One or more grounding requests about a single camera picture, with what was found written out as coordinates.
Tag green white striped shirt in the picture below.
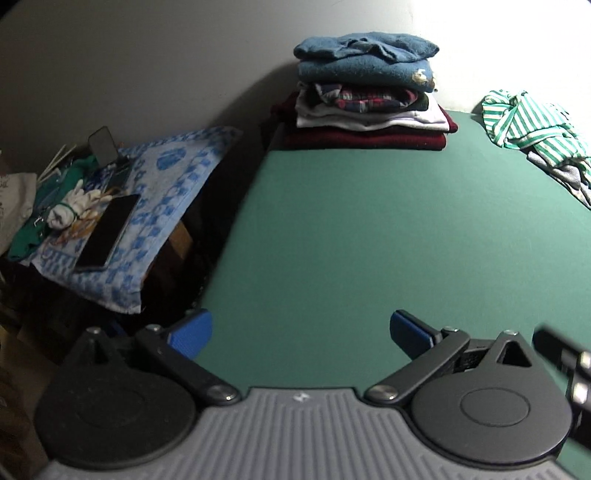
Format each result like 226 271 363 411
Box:
481 89 591 169

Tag beige bag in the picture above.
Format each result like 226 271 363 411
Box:
0 173 38 253

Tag white gloves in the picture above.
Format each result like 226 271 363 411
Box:
48 179 114 232

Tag green table cloth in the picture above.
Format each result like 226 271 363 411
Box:
189 110 591 467

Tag blue white patterned towel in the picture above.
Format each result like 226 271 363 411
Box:
30 126 243 315

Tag black smartphone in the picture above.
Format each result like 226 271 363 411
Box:
75 194 142 272

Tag dark wooden cabinet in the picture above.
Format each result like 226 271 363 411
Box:
139 220 195 302

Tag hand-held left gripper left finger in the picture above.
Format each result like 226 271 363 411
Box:
60 309 242 407

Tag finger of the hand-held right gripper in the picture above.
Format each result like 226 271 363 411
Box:
532 325 591 407

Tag blue knit sweater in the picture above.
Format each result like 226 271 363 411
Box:
294 31 440 93

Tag grey knit garment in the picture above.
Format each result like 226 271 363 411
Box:
526 150 591 209

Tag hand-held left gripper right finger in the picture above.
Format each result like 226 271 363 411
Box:
364 309 548 407

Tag red plaid flannel shirt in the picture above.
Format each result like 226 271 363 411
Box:
314 82 419 114

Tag black rectangular case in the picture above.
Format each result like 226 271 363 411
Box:
88 127 116 167

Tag white folded shirt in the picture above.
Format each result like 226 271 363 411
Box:
295 88 444 130

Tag maroon knit sweater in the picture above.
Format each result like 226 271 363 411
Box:
270 91 459 151

